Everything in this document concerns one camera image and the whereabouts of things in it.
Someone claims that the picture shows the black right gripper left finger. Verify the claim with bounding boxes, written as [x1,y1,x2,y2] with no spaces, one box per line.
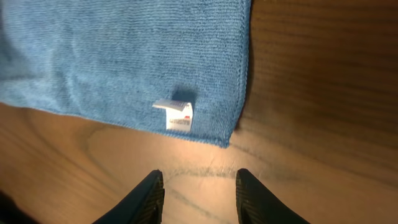
[93,170,165,224]

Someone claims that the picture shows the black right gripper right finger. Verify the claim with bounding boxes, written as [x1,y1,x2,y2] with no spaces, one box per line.
[236,169,308,224]

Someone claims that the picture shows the blue microfiber cloth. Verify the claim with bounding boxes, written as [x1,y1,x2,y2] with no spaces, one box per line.
[1,0,251,147]

